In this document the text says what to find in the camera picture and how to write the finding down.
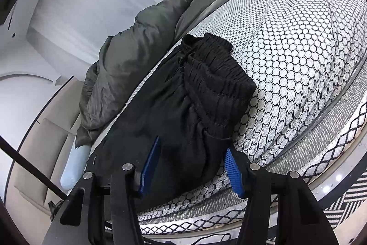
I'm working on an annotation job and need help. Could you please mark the black pants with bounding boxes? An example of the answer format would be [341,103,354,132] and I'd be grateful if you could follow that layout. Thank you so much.
[86,33,257,212]

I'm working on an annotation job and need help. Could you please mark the black strap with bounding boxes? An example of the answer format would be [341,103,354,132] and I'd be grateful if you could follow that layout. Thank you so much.
[0,136,68,201]

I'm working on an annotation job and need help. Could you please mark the black and white patterned rug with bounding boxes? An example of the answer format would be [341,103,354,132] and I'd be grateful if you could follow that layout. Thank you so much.
[267,182,367,245]

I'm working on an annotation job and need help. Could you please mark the beige padded headboard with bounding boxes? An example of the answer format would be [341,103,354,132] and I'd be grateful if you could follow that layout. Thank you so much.
[6,76,95,217]

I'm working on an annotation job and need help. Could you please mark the light blue pillow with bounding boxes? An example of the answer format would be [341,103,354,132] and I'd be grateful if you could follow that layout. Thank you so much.
[60,144,92,191]

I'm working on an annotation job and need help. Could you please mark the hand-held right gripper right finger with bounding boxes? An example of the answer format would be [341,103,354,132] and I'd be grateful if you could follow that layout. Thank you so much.
[224,147,340,245]

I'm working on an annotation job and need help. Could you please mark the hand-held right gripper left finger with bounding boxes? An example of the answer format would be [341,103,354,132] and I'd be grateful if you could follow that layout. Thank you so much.
[42,135,161,245]

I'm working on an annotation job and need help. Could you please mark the honeycomb patterned white mattress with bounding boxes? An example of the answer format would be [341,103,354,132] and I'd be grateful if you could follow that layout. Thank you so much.
[86,0,367,234]

